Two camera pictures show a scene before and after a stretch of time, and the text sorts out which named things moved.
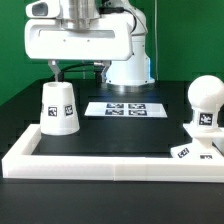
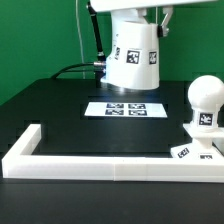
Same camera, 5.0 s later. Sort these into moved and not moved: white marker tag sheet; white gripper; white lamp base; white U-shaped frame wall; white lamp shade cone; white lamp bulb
Moved: white gripper; white lamp shade cone
Not moved: white lamp bulb; white lamp base; white U-shaped frame wall; white marker tag sheet
